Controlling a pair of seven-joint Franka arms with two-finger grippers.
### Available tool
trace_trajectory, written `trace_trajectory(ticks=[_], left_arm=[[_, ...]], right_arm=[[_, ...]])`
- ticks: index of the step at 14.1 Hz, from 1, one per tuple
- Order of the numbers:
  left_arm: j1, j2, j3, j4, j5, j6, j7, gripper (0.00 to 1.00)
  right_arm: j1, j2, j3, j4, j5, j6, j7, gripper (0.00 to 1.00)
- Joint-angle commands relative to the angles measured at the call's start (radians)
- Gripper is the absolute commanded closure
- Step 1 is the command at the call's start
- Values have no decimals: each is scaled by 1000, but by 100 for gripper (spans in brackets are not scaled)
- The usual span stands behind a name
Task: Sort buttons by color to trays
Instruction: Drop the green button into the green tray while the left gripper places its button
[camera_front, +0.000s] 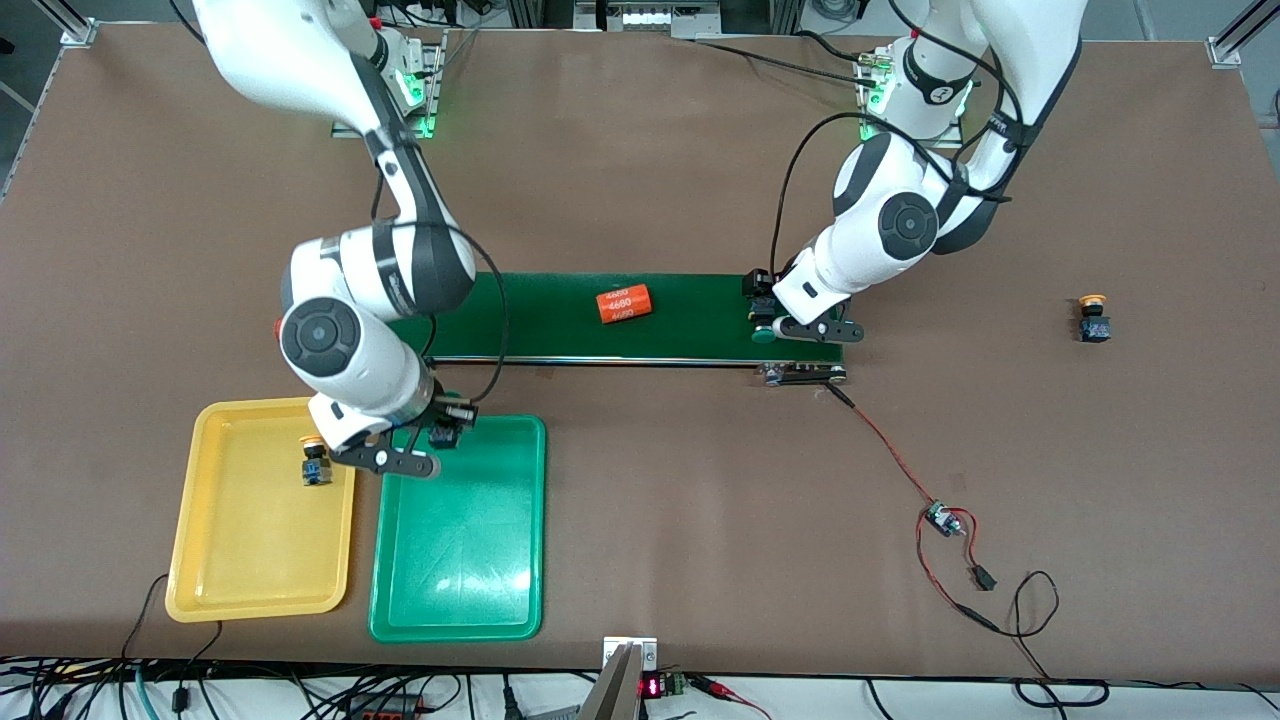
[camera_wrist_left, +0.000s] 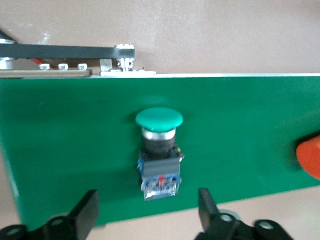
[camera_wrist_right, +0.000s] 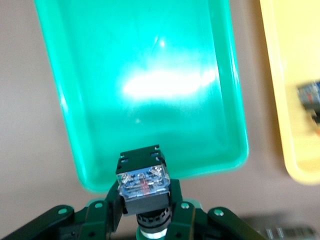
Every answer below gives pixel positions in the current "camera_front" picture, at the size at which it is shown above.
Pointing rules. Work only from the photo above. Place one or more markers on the yellow plastic tray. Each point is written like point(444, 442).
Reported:
point(250, 540)

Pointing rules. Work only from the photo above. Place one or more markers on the small speed controller board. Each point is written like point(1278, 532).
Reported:
point(940, 519)

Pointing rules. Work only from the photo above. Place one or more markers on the red digit display module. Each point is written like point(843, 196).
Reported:
point(655, 687)

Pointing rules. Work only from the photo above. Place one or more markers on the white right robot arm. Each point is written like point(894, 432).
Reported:
point(330, 340)

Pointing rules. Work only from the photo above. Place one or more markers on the green conveyor belt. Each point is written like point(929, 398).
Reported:
point(700, 320)

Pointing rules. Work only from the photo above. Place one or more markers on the metal equipment frame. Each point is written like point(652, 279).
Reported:
point(650, 18)

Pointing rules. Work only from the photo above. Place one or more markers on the yellow push button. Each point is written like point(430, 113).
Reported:
point(1094, 322)
point(316, 465)

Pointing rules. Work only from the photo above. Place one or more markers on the orange power strip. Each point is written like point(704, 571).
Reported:
point(385, 710)

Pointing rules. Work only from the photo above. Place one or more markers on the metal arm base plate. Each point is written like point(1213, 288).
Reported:
point(915, 143)
point(436, 80)

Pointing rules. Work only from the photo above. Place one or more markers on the green push button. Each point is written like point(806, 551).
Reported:
point(765, 334)
point(445, 437)

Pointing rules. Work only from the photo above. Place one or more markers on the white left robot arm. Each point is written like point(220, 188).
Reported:
point(900, 225)

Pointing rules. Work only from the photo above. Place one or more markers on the red clip lead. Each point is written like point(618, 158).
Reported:
point(715, 686)

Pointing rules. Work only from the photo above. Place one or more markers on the aluminium corner bracket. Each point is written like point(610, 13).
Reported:
point(1224, 52)
point(78, 30)

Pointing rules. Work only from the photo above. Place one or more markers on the green plastic tray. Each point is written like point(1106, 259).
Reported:
point(460, 560)

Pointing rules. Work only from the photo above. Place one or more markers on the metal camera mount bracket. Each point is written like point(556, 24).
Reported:
point(620, 690)

